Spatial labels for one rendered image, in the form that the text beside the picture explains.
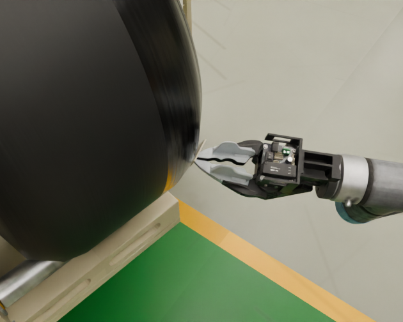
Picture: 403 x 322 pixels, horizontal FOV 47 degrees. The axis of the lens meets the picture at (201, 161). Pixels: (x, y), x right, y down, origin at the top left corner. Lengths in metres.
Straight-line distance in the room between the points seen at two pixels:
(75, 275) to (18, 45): 0.49
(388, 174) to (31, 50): 0.52
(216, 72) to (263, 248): 1.01
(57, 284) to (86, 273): 0.05
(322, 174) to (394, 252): 1.25
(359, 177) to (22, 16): 0.50
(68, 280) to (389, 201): 0.53
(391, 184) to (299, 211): 1.20
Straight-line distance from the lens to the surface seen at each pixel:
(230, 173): 0.69
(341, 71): 2.53
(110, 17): 0.47
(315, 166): 0.69
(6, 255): 0.96
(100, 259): 0.83
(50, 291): 0.83
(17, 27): 0.44
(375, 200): 0.74
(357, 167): 0.72
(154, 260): 1.78
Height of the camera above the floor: 1.60
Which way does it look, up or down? 52 degrees down
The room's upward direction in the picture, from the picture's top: straight up
